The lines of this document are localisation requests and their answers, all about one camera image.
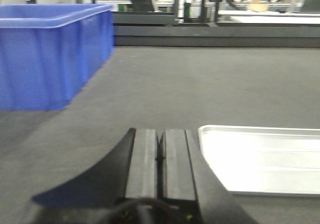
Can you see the silver metal tray on conveyor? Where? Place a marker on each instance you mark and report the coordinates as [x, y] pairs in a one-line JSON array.
[[273, 161]]

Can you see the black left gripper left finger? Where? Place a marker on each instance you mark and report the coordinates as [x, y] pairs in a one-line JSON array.
[[129, 171]]

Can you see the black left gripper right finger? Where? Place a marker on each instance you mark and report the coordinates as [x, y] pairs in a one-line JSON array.
[[189, 183]]

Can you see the blue bin on conveyor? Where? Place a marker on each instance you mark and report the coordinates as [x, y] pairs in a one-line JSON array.
[[48, 52]]

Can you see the dark conveyor back rail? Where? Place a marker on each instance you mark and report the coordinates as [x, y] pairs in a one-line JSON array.
[[220, 35]]

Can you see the dark conveyor belt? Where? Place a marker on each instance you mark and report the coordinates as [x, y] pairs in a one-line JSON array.
[[156, 88]]

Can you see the white background table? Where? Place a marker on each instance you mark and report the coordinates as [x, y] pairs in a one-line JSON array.
[[270, 17]]

